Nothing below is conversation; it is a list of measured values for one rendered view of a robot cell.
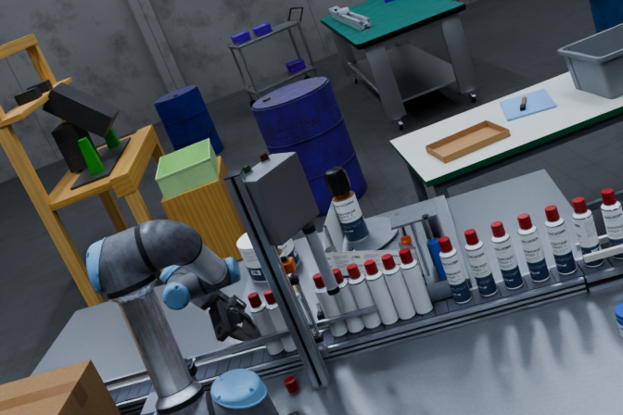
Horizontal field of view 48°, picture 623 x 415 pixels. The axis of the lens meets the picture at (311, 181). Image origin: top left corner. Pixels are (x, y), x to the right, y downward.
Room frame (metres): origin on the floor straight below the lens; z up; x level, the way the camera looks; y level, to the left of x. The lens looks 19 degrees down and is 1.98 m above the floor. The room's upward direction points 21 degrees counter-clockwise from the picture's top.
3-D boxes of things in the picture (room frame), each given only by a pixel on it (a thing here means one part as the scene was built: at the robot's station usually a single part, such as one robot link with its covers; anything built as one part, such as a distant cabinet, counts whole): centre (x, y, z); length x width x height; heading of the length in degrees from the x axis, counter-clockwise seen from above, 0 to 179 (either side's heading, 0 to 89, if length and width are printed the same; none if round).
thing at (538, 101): (3.39, -1.17, 0.81); 0.32 x 0.24 x 0.01; 165
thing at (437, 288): (1.87, -0.24, 1.01); 0.14 x 0.13 x 0.26; 79
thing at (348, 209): (2.41, -0.09, 1.04); 0.09 x 0.09 x 0.29
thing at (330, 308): (1.84, 0.08, 0.98); 0.05 x 0.05 x 0.20
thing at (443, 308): (1.86, 0.20, 0.86); 1.65 x 0.08 x 0.04; 79
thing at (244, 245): (2.46, 0.25, 0.95); 0.20 x 0.20 x 0.14
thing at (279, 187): (1.75, 0.10, 1.38); 0.17 x 0.10 x 0.19; 134
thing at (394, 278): (1.79, -0.12, 0.98); 0.05 x 0.05 x 0.20
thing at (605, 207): (1.68, -0.73, 0.98); 0.05 x 0.05 x 0.20
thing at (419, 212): (1.87, -0.24, 1.14); 0.14 x 0.11 x 0.01; 79
